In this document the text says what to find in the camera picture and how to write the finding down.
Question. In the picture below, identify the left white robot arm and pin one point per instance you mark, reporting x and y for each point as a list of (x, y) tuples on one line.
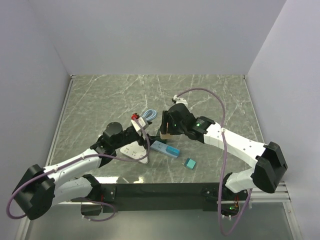
[(43, 187)]

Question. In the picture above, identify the teal cube adapter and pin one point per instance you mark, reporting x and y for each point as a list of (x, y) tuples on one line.
[(190, 163)]

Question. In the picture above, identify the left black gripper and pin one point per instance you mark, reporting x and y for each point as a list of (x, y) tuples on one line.
[(141, 141)]

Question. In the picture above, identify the wooden cube plug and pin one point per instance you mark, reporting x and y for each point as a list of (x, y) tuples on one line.
[(165, 136)]

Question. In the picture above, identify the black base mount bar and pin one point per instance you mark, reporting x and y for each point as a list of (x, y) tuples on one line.
[(160, 196)]

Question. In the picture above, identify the white triangular power strip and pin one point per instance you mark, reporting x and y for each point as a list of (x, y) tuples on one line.
[(135, 151)]

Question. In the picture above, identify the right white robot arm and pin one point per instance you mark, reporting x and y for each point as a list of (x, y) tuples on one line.
[(266, 161)]

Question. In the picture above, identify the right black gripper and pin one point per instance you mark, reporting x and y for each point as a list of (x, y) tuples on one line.
[(167, 118)]

